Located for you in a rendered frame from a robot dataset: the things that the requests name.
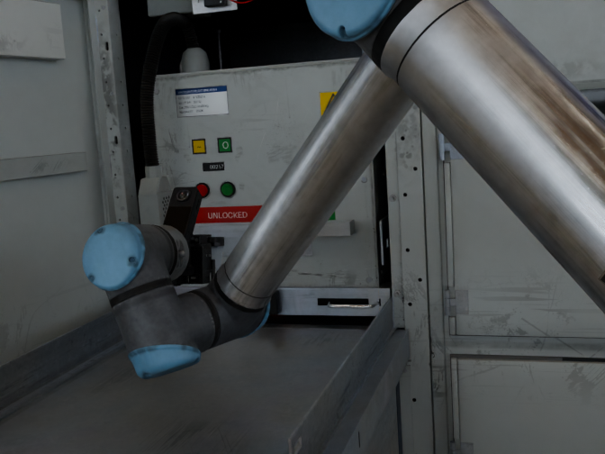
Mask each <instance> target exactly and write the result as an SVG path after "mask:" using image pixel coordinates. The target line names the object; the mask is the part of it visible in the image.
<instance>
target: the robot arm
mask: <svg viewBox="0 0 605 454"><path fill-rule="evenodd" d="M306 4H307V6H308V10H309V12H310V15H311V17H312V19H313V21H314V22H315V23H316V25H317V26H318V27H319V28H320V29H321V30H322V31H323V32H325V33H326V34H328V35H329V36H331V37H333V38H335V39H336V40H339V41H353V42H355V43H356V44H357V45H358V46H359V47H360V48H361V49H362V50H363V51H364V53H363V55H362V56H361V58H360V59H359V61H358V62H357V64H356V65H355V66H354V68H353V69H352V71H351V72H350V74H349V75H348V77H347V79H346V80H345V82H344V83H343V85H342V86H341V88H340V89H339V91H338V92H337V93H336V95H335V96H334V98H333V99H332V101H331V102H330V105H329V106H328V108H327V109H326V111H325V112H324V114H323V115H322V117H321V118H320V119H319V121H318V122H317V124H316V125H315V127H314V128H313V130H312V132H311V133H310V135H309V136H308V138H307V139H306V141H305V142H304V144H303V145H302V146H301V148H300V149H299V151H298V152H297V154H296V155H295V157H294V158H293V160H292V162H291V163H290V165H289V167H288V168H287V170H286V171H285V172H284V174H283V175H282V177H281V178H280V180H279V181H278V183H277V184H276V186H275V188H274V189H273V191H272V192H271V194H270V195H269V197H268V198H267V200H266V201H265V202H264V204H263V205H262V207H261V208H260V210H259V211H258V213H257V215H256V216H255V218H254V219H253V221H252V222H251V224H250V225H249V227H248V228H247V230H246V231H245V233H244V234H243V236H242V237H241V239H240V240H239V242H238V244H237V245H236V247H235V248H234V250H233V251H232V253H231V254H230V255H229V257H228V258H227V260H226V261H225V263H224V264H221V255H222V249H223V247H224V237H212V235H211V234H195V235H193V231H194V226H195V222H196V219H197V215H198V212H199V209H200V205H201V202H202V199H203V197H202V195H201V194H200V192H199V190H198V188H197V187H196V186H191V187H175V188H174V190H173V193H172V196H171V199H170V202H169V206H168V209H167V214H166V217H165V220H164V223H163V225H161V224H133V223H129V222H117V223H112V224H107V225H105V226H102V227H100V228H99V229H97V230H96V231H95V232H93V233H92V235H91V236H90V237H89V238H88V240H87V242H86V245H85V247H84V250H83V257H82V261H83V268H84V271H85V273H86V276H87V278H88V279H89V280H90V281H91V282H92V283H93V284H94V285H95V286H97V287H98V288H100V289H102V290H105V292H106V294H107V296H108V299H109V302H110V305H111V307H112V309H113V314H114V317H115V319H116V322H117V324H118V326H119V329H120V332H121V335H122V338H123V341H124V343H125V346H126V349H127V351H128V353H129V355H128V358H129V360H130V361H131V363H132V365H133V366H134V369H135V371H136V373H137V375H138V376H139V377H140V378H143V379H150V378H154V377H161V376H164V375H166V374H169V373H173V372H176V371H178V370H181V369H184V368H188V367H190V366H192V365H194V364H196V363H198V362H199V361H200V360H201V353H202V352H205V351H206V350H209V349H211V348H214V347H216V346H219V345H222V344H223V343H226V342H229V341H233V340H236V339H238V338H244V337H247V336H249V335H250V334H252V333H254V332H255V331H257V330H259V329H260V328H261V327H262V326H263V325H264V324H265V323H266V320H267V318H268V315H269V312H270V300H271V297H272V295H273V294H274V292H275V291H276V289H277V288H278V287H279V286H280V285H281V283H282V282H283V281H284V279H285V278H286V276H287V275H288V274H289V272H290V271H291V270H292V268H293V266H294V265H295V264H296V262H297V261H298V260H299V258H300V257H301V256H302V254H303V253H304V252H305V251H306V250H307V248H308V247H309V246H310V244H311V243H312V241H313V240H314V238H315V237H316V236H317V234H318V233H319V232H320V230H321V229H322V227H323V226H324V225H325V223H326V222H327V221H328V219H329V218H330V217H331V216H332V214H333V213H334V212H335V210H336V209H337V208H338V206H339V205H340V203H341V202H342V201H343V199H344V198H345V197H346V195H347V194H348V192H349V191H350V189H351V188H352V187H353V185H354V184H355V183H356V182H357V181H358V179H359V178H360V177H361V175H362V174H363V173H364V171H365V170H366V168H367V167H368V165H369V164H370V163H371V161H372V160H373V159H374V157H375V156H376V154H377V153H378V152H379V150H380V149H381V148H382V147H383V145H384V144H385V143H386V141H387V140H388V139H389V137H390V136H391V135H392V133H393V132H394V130H395V129H396V128H397V126H398V125H399V123H400V122H401V121H402V119H403V118H404V116H405V115H406V114H407V113H408V112H409V111H410V109H411V108H412V106H413V105H414V104H415V105H417V106H418V107H419V109H420V110H421V111H422V112H423V113H424V114H425V115H426V116H427V117H428V118H429V119H430V120H431V122H432V123H433V124H434V125H435V126H436V127H437V128H438V129H439V131H440V132H441V133H442V134H443V135H444V136H445V137H446V138H447V140H448V141H449V142H450V143H451V144H452V145H453V146H454V147H455V148H456V150H457V151H458V152H459V153H460V154H461V155H462V156H463V157H464V159H465V160H466V161H467V162H468V163H469V164H470V165H471V166H472V168H473V169H474V170H475V171H476V172H477V173H478V174H479V175H480V176H481V178H482V179H483V180H484V181H485V182H486V183H487V184H488V185H489V187H490V188H491V189H492V190H493V191H494V192H495V193H496V194H497V196H498V197H499V198H500V199H501V200H502V201H503V202H504V203H505V204H506V205H507V206H508V207H509V208H510V209H511V210H512V212H513V213H514V214H515V215H516V216H517V217H518V218H519V219H520V220H521V222H522V223H523V224H524V225H525V226H526V227H527V228H528V229H529V231H530V232H531V233H532V234H533V235H534V236H535V237H536V238H537V239H538V241H539V242H540V243H541V244H542V245H543V246H544V247H545V248H546V250H547V251H548V252H549V253H550V254H551V255H552V256H553V257H554V258H555V260H556V261H557V262H558V263H559V264H560V265H561V266H562V267H563V269H564V270H565V271H566V272H567V273H568V274H569V275H570V276H571V278H572V279H573V280H574V281H575V282H576V283H577V284H578V285H579V287H580V288H581V289H582V290H583V291H584V292H585V293H586V294H587V295H588V296H589V297H590V299H591V300H592V301H593V302H594V303H595V304H596V305H597V306H598V307H599V308H600V309H601V310H602V311H603V312H604V314H605V115H604V114H603V113H602V112H601V111H600V110H599V109H598V108H597V107H596V106H595V105H594V104H593V103H592V102H591V101H590V100H589V99H588V98H587V97H586V96H585V95H584V94H583V93H582V92H581V91H580V90H579V89H578V88H576V87H575V86H574V85H573V84H572V83H571V82H570V81H569V80H568V79H567V78H566V77H565V76H564V75H563V74H562V73H561V72H560V71H559V70H558V69H557V68H556V67H555V66H554V65H553V64H552V63H551V62H550V61H549V60H548V59H547V58H546V57H545V56H544V55H543V54H542V53H541V52H540V51H539V50H538V49H537V48H536V47H535V46H534V45H533V44H532V43H531V42H530V41H529V40H528V39H527V38H526V37H525V36H524V35H523V34H521V33H520V32H519V31H518V30H517V29H516V28H515V27H514V26H513V25H512V24H511V23H510V22H509V21H508V20H507V19H506V18H505V17H504V16H503V15H502V14H501V13H500V12H499V11H498V10H497V9H496V8H495V7H494V6H493V5H492V4H491V3H490V2H489V1H488V0H306ZM215 269H216V270H217V272H216V274H215ZM210 274H211V281H210ZM188 278H189V282H188ZM208 283H209V284H208ZM182 284H208V285H207V286H205V287H201V288H198V289H195V290H192V291H189V292H186V293H183V294H181V295H177V294H176V290H175V288H174V286H181V285H182Z"/></svg>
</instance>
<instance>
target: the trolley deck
mask: <svg viewBox="0 0 605 454"><path fill-rule="evenodd" d="M365 331H366V330H334V329H288V328H260V329H259V330H257V331H255V332H254V333H252V334H250V335H249V336H247V337H244V338H238V339H236V340H231V341H229V342H226V343H223V344H222V345H219V346H216V347H214V348H211V349H209V350H206V351H205V352H202V353H201V360H200V361H199V362H198V363H196V364H194V365H192V366H190V367H188V368H184V369H181V370H178V371H176V372H173V373H169V374H166V375H164V376H161V377H154V378H150V379H143V378H140V377H139V376H138V375H137V373H136V371H135V369H134V366H133V365H132V363H131V361H130V360H129V358H128V355H129V353H128V351H127V349H126V346H125V347H124V348H122V349H120V350H118V351H116V352H115V353H113V354H112V355H111V356H109V357H107V358H106V359H103V360H102V361H100V362H98V363H97V364H95V365H93V366H92V367H90V368H88V369H87V370H85V371H83V372H82V373H80V374H78V375H77V376H75V377H73V378H71V379H69V381H67V382H65V383H64V384H62V385H60V386H58V387H56V388H55V389H53V390H51V391H50V392H48V393H47V394H46V395H43V396H42V397H40V398H38V399H37V400H35V401H33V402H31V403H30V404H27V405H26V406H24V407H23V408H22V409H20V410H18V411H17V412H15V413H13V414H11V415H9V416H8V417H6V418H4V419H3V420H2V421H0V454H289V444H288V438H289V437H290V436H291V434H292V433H293V431H294V430H295V428H296V427H297V425H298V424H299V423H300V421H301V420H302V418H303V417H304V415H305V414H307V412H308V411H309V409H310V408H311V407H312V405H313V403H314V402H315V401H316V399H317V398H318V396H319V395H320V394H321V392H322V390H323V389H324V388H325V386H326V385H327V384H328V383H329V381H330V380H331V378H332V377H333V376H334V374H335V373H336V372H337V370H338V369H339V367H340V366H341V364H342V363H343V361H344V360H345V359H346V357H347V356H348V354H349V353H350V351H351V350H352V349H353V348H354V347H355V345H356V344H357V342H358V341H359V339H360V338H361V336H362V335H363V334H364V332H365ZM409 358H410V343H409V329H407V330H406V331H394V333H393V336H392V337H391V339H390V340H389V341H388V343H387V345H386V347H385V348H384V351H383V352H382V354H381V356H380V357H379V359H378V360H377V362H376V363H375V366H374V367H373V369H372V371H371V373H370V374H369V376H368V378H367V379H366V381H365V383H364V384H363V386H362V388H361V389H360V391H359V393H358V394H357V397H356V399H355V400H354V402H353V404H352V405H351V406H350V408H349V410H348V412H347V414H346V415H345V417H344V419H343V420H342V422H341V424H340V426H339V427H338V429H337V430H336V432H335V434H334V436H333V437H332V439H331V441H330V443H329V445H328V446H327V448H326V449H325V451H324V452H323V454H366V450H367V448H368V446H369V444H370V442H371V440H372V438H373V436H374V434H375V431H376V429H377V427H378V424H379V422H380V421H381V419H382V417H383V415H384V411H385V409H386V407H387V405H388V404H389V402H390V399H391V397H392V395H393V392H394V390H395V387H396V386H397V384H398V382H399V380H400V378H401V376H402V372H403V370H404V369H405V367H406V365H407V362H408V360H409Z"/></svg>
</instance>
